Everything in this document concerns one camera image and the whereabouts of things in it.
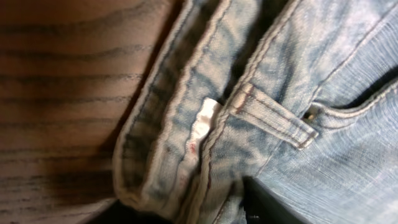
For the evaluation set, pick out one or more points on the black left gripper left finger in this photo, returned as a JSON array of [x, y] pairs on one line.
[[118, 213]]

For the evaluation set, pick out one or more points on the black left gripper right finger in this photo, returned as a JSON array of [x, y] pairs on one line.
[[263, 207]]

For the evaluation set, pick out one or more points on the light blue denim shorts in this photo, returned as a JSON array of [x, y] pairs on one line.
[[299, 94]]

